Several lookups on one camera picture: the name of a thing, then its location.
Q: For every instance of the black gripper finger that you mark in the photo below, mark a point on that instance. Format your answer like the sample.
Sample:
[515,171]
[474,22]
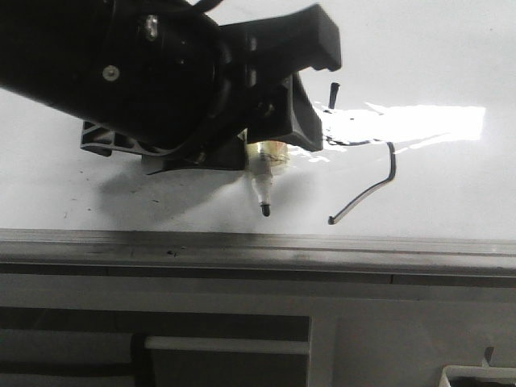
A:
[286,115]
[270,50]

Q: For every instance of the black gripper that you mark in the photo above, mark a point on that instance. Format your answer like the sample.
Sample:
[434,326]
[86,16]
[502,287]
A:
[160,72]

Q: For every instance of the white marker with taped pad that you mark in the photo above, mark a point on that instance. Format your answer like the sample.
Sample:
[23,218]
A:
[264,159]

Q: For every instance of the metal whiteboard tray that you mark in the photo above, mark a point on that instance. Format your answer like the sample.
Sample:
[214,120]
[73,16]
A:
[457,262]

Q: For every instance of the dark cabinet with white shelf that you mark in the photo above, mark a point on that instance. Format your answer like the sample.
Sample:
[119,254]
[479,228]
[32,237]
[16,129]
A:
[63,347]

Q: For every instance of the white bin bottom right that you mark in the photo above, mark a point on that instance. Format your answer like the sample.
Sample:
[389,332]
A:
[459,375]

